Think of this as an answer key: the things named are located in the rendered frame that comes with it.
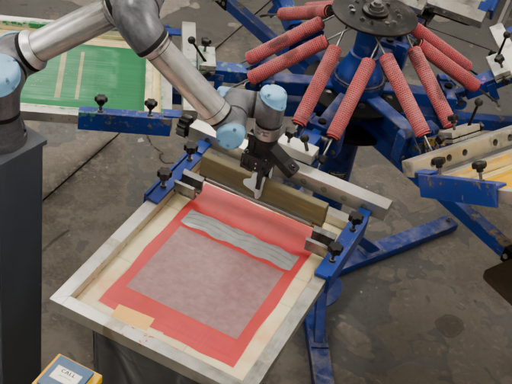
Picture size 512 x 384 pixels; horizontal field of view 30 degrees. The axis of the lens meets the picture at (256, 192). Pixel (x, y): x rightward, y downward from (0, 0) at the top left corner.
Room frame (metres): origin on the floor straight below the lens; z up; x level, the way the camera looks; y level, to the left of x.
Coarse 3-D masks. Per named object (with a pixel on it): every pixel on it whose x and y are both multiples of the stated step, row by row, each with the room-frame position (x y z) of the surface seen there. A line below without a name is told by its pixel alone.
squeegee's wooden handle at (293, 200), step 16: (208, 160) 2.24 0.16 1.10; (224, 160) 2.25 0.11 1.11; (208, 176) 2.24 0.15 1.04; (224, 176) 2.22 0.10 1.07; (240, 176) 2.20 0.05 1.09; (272, 192) 2.17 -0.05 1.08; (288, 192) 2.16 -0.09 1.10; (288, 208) 2.15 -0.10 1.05; (304, 208) 2.13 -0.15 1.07; (320, 208) 2.12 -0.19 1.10; (320, 224) 2.12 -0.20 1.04
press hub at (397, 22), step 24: (336, 0) 2.98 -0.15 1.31; (360, 0) 3.02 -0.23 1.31; (384, 0) 3.05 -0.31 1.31; (360, 24) 2.85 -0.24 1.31; (384, 24) 2.87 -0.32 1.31; (408, 24) 2.91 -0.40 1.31; (360, 48) 2.91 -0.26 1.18; (312, 72) 2.98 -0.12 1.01; (336, 72) 2.93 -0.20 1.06; (384, 72) 3.08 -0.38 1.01; (336, 96) 2.86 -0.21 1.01; (384, 96) 2.92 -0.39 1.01; (360, 120) 2.86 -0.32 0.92; (360, 144) 2.76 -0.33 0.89; (336, 168) 2.89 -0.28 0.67; (336, 288) 2.94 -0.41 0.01
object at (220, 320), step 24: (264, 216) 2.20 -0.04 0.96; (264, 240) 2.10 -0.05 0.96; (288, 240) 2.12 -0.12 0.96; (240, 264) 1.98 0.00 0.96; (264, 264) 1.99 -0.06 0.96; (216, 288) 1.87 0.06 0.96; (240, 288) 1.88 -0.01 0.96; (264, 288) 1.90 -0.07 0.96; (192, 312) 1.76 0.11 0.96; (216, 312) 1.78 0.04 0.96; (240, 312) 1.79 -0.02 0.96; (264, 312) 1.81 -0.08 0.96; (168, 336) 1.66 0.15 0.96; (192, 336) 1.68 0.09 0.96; (216, 336) 1.69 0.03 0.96; (240, 336) 1.71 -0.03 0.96
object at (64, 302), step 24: (144, 216) 2.06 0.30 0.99; (336, 216) 2.22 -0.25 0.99; (120, 240) 1.94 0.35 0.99; (96, 264) 1.83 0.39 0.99; (72, 288) 1.73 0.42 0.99; (312, 288) 1.90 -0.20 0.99; (72, 312) 1.66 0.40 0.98; (96, 312) 1.66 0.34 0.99; (120, 336) 1.61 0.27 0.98; (144, 336) 1.62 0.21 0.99; (288, 336) 1.71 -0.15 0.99; (168, 360) 1.56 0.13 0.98; (192, 360) 1.57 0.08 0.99; (264, 360) 1.61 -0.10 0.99
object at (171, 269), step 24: (216, 192) 2.27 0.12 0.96; (216, 216) 2.16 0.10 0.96; (240, 216) 2.18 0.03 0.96; (168, 240) 2.02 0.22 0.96; (192, 240) 2.04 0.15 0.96; (216, 240) 2.06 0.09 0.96; (144, 264) 1.90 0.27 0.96; (168, 264) 1.92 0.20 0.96; (192, 264) 1.94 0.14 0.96; (216, 264) 1.96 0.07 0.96; (120, 288) 1.80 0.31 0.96; (144, 288) 1.81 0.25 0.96; (168, 288) 1.83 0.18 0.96; (192, 288) 1.85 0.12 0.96; (144, 312) 1.73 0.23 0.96; (168, 312) 1.74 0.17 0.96
